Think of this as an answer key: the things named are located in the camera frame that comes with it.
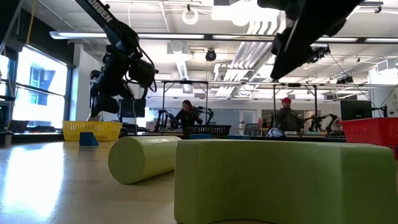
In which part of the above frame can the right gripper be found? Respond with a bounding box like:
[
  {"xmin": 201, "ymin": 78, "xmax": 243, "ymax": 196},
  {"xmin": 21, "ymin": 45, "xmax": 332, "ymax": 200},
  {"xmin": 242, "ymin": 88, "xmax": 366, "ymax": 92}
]
[{"xmin": 257, "ymin": 0, "xmax": 364, "ymax": 80}]

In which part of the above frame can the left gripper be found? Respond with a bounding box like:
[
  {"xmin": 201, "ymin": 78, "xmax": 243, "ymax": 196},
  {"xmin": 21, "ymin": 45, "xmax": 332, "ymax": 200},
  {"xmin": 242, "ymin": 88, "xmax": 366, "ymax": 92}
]
[{"xmin": 89, "ymin": 46, "xmax": 139, "ymax": 118}]

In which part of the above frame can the green foam cylinder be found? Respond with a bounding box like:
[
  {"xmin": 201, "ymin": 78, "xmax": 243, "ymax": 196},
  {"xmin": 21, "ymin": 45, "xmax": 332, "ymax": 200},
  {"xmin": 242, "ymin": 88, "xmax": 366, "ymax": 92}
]
[{"xmin": 108, "ymin": 135, "xmax": 183, "ymax": 185}]

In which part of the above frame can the black monitor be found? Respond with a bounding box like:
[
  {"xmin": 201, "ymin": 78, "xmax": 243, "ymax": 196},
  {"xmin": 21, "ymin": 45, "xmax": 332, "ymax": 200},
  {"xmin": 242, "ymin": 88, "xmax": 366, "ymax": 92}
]
[
  {"xmin": 340, "ymin": 99, "xmax": 373, "ymax": 121},
  {"xmin": 118, "ymin": 98, "xmax": 147, "ymax": 119}
]

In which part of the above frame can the yellow plastic basket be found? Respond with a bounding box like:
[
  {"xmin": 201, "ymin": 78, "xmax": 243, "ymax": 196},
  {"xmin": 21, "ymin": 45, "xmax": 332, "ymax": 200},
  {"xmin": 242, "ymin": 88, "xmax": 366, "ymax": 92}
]
[{"xmin": 62, "ymin": 120, "xmax": 123, "ymax": 142}]

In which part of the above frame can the black ceiling spotlight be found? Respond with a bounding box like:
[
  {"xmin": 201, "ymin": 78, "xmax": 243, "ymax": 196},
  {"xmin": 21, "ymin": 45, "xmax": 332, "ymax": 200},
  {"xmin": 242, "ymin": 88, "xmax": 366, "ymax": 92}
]
[
  {"xmin": 307, "ymin": 43, "xmax": 331, "ymax": 64},
  {"xmin": 336, "ymin": 74, "xmax": 354, "ymax": 85}
]

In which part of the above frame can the blue foam wedge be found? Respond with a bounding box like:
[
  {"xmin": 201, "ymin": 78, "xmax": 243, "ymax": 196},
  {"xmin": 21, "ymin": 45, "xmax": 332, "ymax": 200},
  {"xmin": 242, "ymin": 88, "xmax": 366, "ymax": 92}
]
[{"xmin": 78, "ymin": 131, "xmax": 100, "ymax": 147}]

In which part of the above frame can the large window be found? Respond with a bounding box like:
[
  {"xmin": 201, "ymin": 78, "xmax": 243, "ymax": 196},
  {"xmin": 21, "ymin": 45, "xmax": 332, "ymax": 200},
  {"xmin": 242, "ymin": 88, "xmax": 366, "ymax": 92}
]
[{"xmin": 0, "ymin": 45, "xmax": 69, "ymax": 130}]

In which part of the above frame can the overhead light bar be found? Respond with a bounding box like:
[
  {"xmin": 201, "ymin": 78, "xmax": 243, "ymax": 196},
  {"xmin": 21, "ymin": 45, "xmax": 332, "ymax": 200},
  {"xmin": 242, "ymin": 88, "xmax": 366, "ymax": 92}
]
[{"xmin": 49, "ymin": 30, "xmax": 398, "ymax": 44}]

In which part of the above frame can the person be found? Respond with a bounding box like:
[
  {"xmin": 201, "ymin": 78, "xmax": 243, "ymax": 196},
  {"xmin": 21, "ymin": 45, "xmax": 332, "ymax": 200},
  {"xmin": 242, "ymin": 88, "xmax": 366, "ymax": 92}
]
[
  {"xmin": 274, "ymin": 96, "xmax": 305, "ymax": 133},
  {"xmin": 175, "ymin": 100, "xmax": 203, "ymax": 131}
]

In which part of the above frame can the grey office chair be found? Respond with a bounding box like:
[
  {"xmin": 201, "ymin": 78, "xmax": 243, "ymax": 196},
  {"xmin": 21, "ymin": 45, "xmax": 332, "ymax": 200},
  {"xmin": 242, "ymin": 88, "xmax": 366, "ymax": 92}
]
[{"xmin": 244, "ymin": 123, "xmax": 261, "ymax": 137}]

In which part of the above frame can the black plastic basket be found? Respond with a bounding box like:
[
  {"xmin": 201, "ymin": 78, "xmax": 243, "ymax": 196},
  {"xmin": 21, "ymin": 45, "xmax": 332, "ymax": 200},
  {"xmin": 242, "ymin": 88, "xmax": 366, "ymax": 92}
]
[{"xmin": 182, "ymin": 124, "xmax": 233, "ymax": 140}]

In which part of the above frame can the red plastic basket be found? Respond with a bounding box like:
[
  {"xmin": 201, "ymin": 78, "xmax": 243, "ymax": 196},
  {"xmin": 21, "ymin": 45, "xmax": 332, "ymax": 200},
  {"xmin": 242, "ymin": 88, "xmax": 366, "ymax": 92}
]
[{"xmin": 340, "ymin": 117, "xmax": 398, "ymax": 159}]

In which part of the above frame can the green foam arch block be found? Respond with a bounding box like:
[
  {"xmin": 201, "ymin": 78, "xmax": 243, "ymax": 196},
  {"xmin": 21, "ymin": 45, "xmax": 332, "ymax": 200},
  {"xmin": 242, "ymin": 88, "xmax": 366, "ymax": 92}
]
[{"xmin": 174, "ymin": 138, "xmax": 398, "ymax": 224}]

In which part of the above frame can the black rig frame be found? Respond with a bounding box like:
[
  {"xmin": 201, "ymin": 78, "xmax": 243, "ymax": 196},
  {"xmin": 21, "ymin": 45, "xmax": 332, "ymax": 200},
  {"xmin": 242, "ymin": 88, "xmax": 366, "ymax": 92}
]
[
  {"xmin": 161, "ymin": 80, "xmax": 209, "ymax": 134},
  {"xmin": 272, "ymin": 83, "xmax": 318, "ymax": 131}
]

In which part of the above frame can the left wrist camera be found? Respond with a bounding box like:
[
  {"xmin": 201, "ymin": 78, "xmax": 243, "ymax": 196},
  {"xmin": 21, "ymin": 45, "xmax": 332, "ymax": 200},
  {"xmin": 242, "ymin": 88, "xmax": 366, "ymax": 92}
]
[{"xmin": 127, "ymin": 58, "xmax": 157, "ymax": 88}]

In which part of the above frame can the white hanging ring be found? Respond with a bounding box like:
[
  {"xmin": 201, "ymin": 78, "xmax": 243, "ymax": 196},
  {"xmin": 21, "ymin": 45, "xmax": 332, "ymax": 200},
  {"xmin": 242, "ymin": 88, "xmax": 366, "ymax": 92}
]
[{"xmin": 181, "ymin": 8, "xmax": 200, "ymax": 26}]

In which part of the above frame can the yellow hanging cable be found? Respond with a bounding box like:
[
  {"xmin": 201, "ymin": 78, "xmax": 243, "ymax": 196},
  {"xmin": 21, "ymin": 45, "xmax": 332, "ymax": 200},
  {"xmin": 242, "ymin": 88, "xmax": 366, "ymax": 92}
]
[{"xmin": 26, "ymin": 0, "xmax": 37, "ymax": 45}]

